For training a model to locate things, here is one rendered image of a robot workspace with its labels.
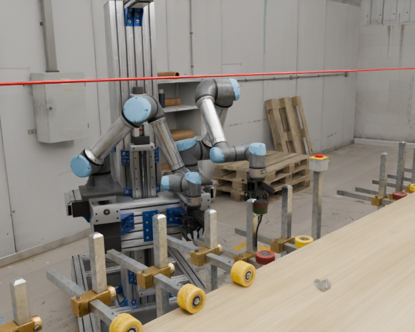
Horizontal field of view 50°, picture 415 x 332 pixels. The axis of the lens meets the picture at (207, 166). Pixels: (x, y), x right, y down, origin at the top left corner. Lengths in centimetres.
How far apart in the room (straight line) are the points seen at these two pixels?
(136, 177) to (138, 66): 62
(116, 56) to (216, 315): 157
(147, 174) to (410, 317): 158
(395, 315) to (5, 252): 345
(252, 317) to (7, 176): 308
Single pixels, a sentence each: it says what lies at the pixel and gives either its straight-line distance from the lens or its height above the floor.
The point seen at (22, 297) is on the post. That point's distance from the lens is 139.
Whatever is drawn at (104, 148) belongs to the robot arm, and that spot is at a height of 129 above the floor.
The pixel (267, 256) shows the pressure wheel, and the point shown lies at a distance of 187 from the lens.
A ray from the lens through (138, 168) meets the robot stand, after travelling 254.
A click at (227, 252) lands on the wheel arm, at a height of 85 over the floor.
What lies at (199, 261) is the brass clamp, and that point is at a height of 94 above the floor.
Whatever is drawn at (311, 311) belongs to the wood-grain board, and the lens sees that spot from 153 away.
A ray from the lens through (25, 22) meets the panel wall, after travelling 424.
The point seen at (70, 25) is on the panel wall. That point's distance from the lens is 447.
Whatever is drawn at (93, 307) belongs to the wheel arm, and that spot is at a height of 96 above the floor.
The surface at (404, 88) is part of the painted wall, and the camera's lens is 969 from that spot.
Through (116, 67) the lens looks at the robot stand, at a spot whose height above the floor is 168.
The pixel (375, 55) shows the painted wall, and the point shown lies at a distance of 986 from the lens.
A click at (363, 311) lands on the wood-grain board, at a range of 157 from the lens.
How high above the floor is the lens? 167
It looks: 13 degrees down
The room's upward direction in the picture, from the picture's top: 1 degrees counter-clockwise
